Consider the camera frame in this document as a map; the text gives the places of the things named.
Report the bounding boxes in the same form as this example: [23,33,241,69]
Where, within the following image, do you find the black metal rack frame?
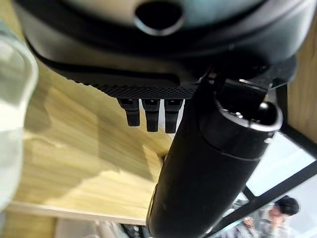
[215,79,317,238]

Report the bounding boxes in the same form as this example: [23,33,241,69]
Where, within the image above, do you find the person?
[266,195,302,238]

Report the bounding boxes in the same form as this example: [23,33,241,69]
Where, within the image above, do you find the light wooden shelf board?
[5,58,175,227]

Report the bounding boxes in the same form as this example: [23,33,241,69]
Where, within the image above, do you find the light wooden side panel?
[287,34,317,159]

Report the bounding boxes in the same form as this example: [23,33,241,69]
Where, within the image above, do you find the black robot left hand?
[12,0,317,238]

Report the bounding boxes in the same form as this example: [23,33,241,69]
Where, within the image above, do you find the pale white slipper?
[0,23,40,212]

